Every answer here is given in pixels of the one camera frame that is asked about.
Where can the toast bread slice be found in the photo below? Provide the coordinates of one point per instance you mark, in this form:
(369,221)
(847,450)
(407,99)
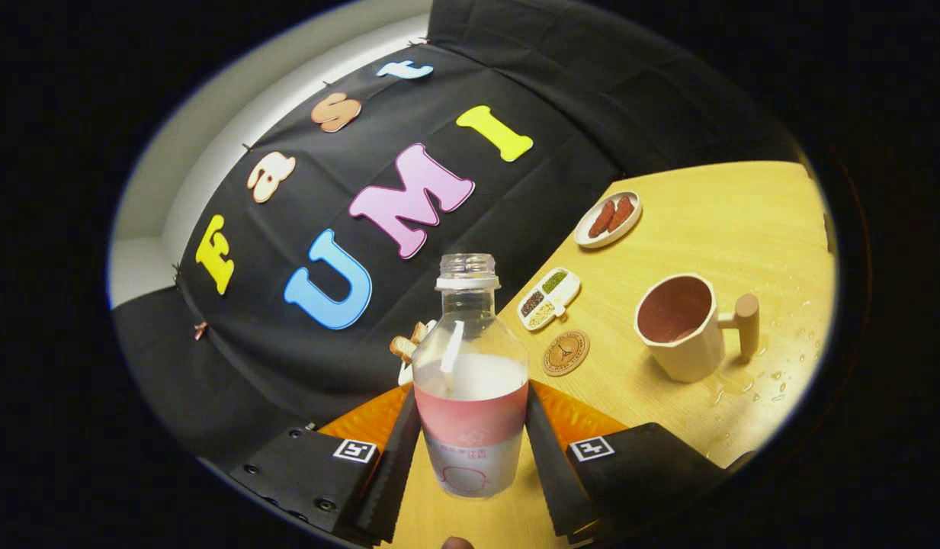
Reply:
(420,332)
(403,348)

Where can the round cork coaster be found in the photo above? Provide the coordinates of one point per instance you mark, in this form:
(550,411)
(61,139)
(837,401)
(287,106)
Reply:
(566,353)

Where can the red sausage piece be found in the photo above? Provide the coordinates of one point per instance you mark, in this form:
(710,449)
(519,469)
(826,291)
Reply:
(621,213)
(601,219)

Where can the black backdrop cloth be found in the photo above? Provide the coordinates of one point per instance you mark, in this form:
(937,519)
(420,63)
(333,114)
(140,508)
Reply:
(530,198)

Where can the round white plate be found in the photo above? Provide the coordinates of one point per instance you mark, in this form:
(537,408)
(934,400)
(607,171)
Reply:
(588,238)

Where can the wooden table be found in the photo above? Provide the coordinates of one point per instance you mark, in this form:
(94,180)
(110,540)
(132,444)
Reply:
(706,229)

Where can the white divided grain dish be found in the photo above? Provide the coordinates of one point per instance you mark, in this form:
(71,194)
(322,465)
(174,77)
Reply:
(563,293)

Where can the clear juice bottle pink label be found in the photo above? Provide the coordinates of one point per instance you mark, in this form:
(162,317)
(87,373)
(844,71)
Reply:
(470,412)

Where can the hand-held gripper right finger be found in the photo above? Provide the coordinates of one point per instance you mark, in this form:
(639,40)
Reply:
(553,473)

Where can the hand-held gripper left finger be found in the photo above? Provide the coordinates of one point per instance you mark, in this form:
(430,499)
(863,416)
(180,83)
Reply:
(389,473)

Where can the white toaster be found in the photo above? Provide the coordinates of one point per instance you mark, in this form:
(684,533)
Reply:
(405,374)

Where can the copper clothes peg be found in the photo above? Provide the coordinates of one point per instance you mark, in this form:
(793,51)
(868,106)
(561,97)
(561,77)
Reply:
(200,329)

